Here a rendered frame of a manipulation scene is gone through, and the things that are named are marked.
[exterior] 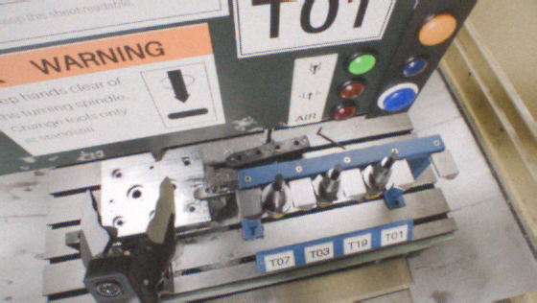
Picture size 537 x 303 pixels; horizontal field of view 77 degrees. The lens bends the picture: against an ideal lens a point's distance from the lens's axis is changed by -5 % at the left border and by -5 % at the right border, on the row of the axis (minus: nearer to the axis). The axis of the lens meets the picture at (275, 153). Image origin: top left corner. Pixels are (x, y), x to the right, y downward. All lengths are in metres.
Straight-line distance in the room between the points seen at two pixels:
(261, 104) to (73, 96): 0.13
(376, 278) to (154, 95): 1.06
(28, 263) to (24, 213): 0.18
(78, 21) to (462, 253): 1.25
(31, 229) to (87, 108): 1.26
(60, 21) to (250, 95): 0.13
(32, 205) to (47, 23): 1.35
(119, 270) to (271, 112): 0.21
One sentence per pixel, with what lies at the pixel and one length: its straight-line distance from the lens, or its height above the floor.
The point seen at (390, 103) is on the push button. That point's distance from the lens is 0.32.
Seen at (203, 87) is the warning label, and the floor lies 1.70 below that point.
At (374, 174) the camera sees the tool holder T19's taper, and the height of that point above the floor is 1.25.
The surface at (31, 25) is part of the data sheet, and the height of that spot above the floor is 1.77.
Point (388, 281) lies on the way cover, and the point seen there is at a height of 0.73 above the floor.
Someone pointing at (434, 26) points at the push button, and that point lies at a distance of 0.26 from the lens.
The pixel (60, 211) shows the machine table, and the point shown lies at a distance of 1.21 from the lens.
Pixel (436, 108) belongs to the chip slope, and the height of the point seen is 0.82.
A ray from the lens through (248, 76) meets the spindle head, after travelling 0.25.
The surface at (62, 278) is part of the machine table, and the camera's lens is 1.15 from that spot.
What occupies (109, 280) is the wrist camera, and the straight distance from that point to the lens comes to 0.39.
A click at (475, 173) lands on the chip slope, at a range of 1.38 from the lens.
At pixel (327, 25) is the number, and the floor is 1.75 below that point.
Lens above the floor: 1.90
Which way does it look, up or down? 63 degrees down
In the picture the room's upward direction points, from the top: 4 degrees clockwise
